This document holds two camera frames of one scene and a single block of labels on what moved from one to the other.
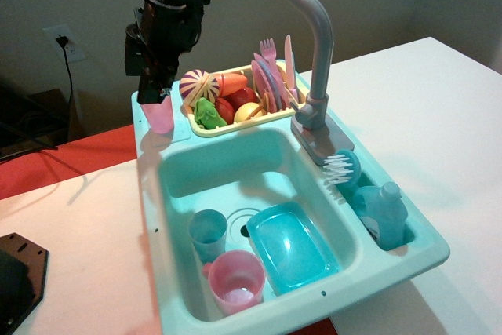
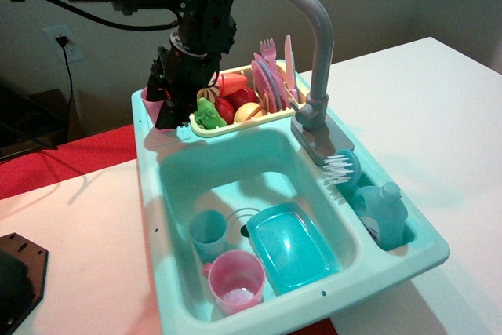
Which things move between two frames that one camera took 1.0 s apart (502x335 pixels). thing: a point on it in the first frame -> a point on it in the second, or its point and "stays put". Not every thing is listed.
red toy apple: (245, 95) stays put
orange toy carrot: (228, 82) stays put
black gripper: (153, 45) -> (190, 67)
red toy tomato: (225, 110) stays put
